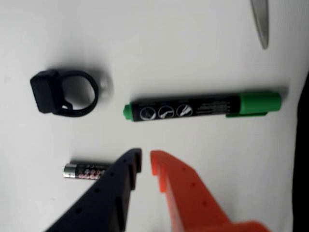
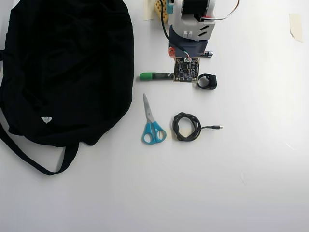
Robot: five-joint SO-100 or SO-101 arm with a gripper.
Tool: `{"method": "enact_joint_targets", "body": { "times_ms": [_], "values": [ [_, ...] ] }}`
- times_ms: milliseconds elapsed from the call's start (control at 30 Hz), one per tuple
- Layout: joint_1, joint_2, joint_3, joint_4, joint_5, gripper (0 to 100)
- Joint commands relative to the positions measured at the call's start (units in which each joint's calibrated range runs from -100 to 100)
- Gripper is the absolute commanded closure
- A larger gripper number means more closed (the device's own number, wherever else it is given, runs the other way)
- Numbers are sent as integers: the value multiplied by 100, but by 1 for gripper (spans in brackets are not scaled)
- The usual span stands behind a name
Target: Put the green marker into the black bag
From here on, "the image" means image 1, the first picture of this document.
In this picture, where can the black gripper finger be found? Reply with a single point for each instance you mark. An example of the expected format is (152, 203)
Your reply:
(103, 200)

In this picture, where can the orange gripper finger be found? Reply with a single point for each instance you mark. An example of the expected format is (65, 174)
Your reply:
(190, 203)

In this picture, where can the green marker with black label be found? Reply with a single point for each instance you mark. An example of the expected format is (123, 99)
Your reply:
(205, 106)

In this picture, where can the black fabric bag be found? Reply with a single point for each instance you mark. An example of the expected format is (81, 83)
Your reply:
(304, 157)

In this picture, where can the black AA battery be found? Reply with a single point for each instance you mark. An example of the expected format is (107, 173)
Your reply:
(79, 171)

